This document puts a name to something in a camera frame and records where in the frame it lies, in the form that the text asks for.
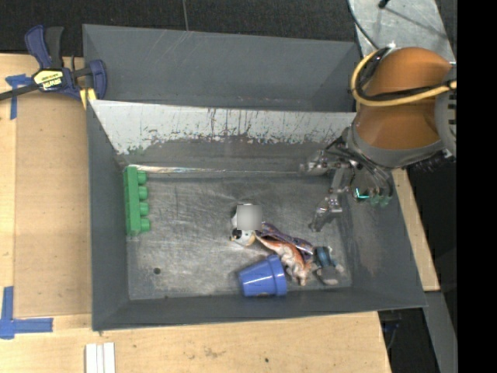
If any crumpled colourful packet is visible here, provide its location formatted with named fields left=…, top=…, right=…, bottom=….
left=254, top=221, right=316, bottom=287

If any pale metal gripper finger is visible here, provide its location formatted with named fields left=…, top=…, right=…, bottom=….
left=298, top=150, right=335, bottom=177
left=308, top=193, right=346, bottom=233

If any blue and grey small toy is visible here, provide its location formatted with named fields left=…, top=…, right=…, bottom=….
left=311, top=245, right=346, bottom=286

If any white black orange toy figure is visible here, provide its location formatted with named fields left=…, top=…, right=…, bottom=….
left=229, top=204, right=262, bottom=247

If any grey metal bin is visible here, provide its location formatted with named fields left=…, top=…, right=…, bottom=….
left=81, top=23, right=429, bottom=332

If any green studded toy block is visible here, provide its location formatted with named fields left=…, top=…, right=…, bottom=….
left=123, top=165, right=152, bottom=237

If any blue plastic cup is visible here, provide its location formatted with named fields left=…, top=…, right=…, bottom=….
left=237, top=254, right=289, bottom=298

